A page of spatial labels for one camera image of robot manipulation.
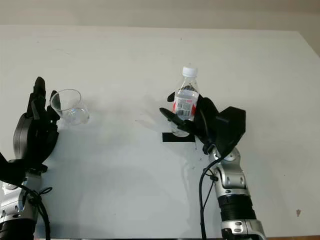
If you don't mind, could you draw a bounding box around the black tape strip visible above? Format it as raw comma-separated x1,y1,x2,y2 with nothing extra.
161,131,197,144

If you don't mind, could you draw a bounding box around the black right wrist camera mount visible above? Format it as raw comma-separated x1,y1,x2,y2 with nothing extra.
215,106,247,161

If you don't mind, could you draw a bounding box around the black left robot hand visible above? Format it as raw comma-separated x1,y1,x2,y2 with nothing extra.
12,76,61,173

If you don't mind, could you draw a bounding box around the clear glass cup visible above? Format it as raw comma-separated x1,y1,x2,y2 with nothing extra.
49,88,91,127

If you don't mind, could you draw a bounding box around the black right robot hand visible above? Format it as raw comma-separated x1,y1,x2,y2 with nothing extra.
159,91,221,154

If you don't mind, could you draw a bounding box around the clear plastic water bottle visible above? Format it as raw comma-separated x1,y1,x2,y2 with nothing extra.
170,66,201,138

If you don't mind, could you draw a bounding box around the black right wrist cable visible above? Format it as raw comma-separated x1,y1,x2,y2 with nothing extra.
198,109,224,240

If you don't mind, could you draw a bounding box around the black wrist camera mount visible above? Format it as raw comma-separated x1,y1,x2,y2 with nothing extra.
215,106,247,161
0,149,28,186

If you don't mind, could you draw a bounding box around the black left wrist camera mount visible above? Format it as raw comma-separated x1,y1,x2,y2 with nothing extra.
0,149,28,186

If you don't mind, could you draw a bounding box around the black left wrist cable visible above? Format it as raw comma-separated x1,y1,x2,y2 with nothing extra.
21,186,54,240

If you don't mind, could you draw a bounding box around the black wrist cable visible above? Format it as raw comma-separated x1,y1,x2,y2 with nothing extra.
21,186,54,240
198,109,224,240

